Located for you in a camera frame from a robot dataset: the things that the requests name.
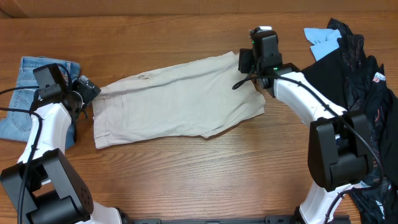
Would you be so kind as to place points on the beige khaki shorts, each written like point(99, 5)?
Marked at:
point(189, 99)

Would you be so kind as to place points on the light blue garment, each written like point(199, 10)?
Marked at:
point(323, 41)

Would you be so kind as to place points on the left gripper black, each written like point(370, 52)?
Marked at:
point(86, 88)

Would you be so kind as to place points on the folded blue denim jeans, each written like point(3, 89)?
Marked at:
point(16, 126)

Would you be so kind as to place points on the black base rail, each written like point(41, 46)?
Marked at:
point(211, 221)

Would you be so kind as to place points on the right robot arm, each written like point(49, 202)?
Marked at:
point(339, 155)

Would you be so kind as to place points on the black patterned garment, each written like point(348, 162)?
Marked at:
point(356, 82)

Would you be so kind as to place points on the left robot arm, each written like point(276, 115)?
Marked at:
point(43, 186)

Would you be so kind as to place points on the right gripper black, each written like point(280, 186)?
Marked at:
point(244, 58)

